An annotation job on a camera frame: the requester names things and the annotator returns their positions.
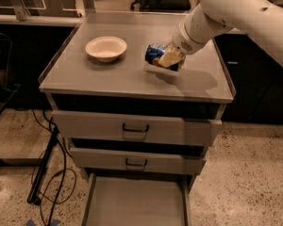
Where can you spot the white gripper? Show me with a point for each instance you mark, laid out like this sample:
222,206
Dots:
181,43

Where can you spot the blue pepsi can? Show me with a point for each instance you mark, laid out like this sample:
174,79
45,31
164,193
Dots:
154,52

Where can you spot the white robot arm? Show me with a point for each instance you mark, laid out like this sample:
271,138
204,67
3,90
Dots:
260,20

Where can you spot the grey drawer cabinet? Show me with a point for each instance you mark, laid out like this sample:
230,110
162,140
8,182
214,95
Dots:
129,85

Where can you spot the top grey drawer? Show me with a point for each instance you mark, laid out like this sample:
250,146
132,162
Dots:
163,130

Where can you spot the grey drawer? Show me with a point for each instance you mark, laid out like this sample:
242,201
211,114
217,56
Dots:
156,162
136,200
163,130

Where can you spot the middle grey drawer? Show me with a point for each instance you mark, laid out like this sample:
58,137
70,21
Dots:
156,162

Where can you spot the bottom grey drawer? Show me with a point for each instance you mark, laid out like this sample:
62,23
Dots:
136,200

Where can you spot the white paper bowl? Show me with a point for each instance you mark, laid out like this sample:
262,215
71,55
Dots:
106,49

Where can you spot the black top drawer handle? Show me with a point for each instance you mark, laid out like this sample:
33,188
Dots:
145,129

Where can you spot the black drawer handle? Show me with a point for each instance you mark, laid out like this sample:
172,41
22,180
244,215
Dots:
145,129
136,162

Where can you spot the black middle drawer handle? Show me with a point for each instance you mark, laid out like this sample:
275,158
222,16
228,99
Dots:
136,162

